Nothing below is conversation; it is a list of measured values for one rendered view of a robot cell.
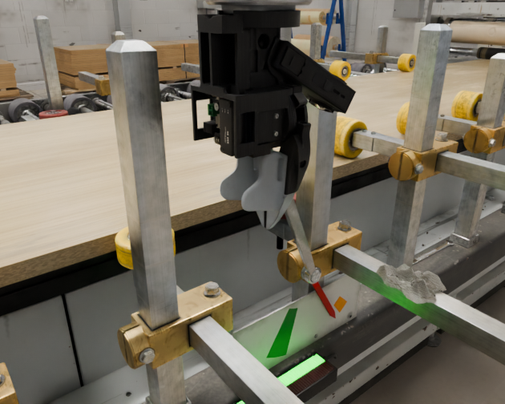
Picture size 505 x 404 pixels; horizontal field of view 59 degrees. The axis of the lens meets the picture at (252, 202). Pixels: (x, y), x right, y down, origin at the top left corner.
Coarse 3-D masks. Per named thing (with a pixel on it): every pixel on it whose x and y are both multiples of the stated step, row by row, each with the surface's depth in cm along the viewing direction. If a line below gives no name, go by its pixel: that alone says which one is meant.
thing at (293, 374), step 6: (306, 360) 67; (312, 360) 67; (318, 360) 67; (324, 360) 67; (300, 366) 66; (306, 366) 66; (312, 366) 66; (288, 372) 65; (294, 372) 65; (300, 372) 65; (306, 372) 65; (282, 378) 64; (288, 378) 64; (294, 378) 64; (288, 384) 63; (240, 402) 60
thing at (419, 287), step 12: (384, 276) 58; (396, 276) 59; (408, 276) 58; (420, 276) 58; (432, 276) 57; (408, 288) 56; (420, 288) 55; (432, 288) 56; (444, 288) 57; (420, 300) 54; (432, 300) 54
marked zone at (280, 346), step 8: (288, 312) 64; (296, 312) 65; (288, 320) 64; (280, 328) 64; (288, 328) 65; (280, 336) 64; (288, 336) 66; (280, 344) 65; (288, 344) 66; (272, 352) 65; (280, 352) 66
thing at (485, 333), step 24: (288, 240) 74; (336, 264) 66; (360, 264) 62; (384, 264) 62; (384, 288) 60; (432, 312) 55; (456, 312) 53; (480, 312) 53; (456, 336) 53; (480, 336) 50; (504, 336) 49; (504, 360) 49
